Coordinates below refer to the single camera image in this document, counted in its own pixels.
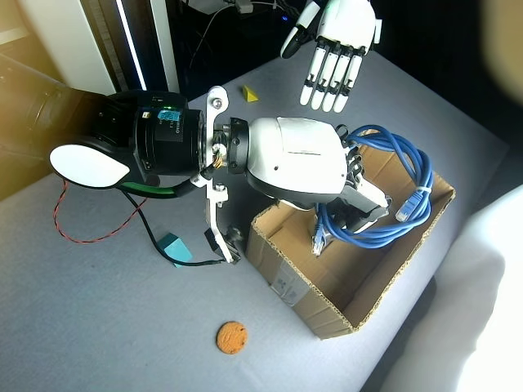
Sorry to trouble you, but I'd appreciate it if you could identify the red twisted wire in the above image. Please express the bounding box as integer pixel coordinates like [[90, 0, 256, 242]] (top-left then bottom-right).
[[52, 181, 149, 245]]

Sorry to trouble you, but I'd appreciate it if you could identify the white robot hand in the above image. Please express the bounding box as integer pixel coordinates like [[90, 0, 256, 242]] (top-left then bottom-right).
[[279, 0, 384, 114], [244, 116, 393, 236]]

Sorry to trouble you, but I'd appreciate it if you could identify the white frame with light strip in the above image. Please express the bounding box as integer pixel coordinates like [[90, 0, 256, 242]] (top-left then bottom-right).
[[16, 0, 181, 95]]

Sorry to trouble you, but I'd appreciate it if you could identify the white power adapter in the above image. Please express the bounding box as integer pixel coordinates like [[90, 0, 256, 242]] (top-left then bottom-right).
[[186, 0, 257, 16]]

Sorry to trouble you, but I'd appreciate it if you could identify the open brown cardboard box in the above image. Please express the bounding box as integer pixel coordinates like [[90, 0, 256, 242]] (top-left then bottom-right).
[[244, 134, 457, 340]]

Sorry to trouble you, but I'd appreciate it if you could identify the teal block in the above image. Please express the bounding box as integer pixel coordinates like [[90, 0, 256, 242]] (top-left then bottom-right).
[[157, 232, 194, 269]]

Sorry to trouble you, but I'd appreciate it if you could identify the white robot body shell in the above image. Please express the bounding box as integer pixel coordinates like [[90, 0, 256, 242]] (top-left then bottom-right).
[[359, 191, 523, 392]]

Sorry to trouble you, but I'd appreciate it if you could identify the grey table cloth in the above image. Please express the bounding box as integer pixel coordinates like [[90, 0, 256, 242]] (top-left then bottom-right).
[[0, 26, 512, 392]]

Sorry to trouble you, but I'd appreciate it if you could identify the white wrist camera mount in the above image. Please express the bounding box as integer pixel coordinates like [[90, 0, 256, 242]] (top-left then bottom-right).
[[191, 85, 243, 265]]

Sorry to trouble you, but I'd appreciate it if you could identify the orange round cookie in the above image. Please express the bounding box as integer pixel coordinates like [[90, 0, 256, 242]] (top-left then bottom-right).
[[216, 321, 249, 355]]

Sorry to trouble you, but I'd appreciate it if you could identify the blue cable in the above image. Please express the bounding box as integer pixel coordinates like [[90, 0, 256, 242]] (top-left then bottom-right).
[[311, 124, 434, 257]]

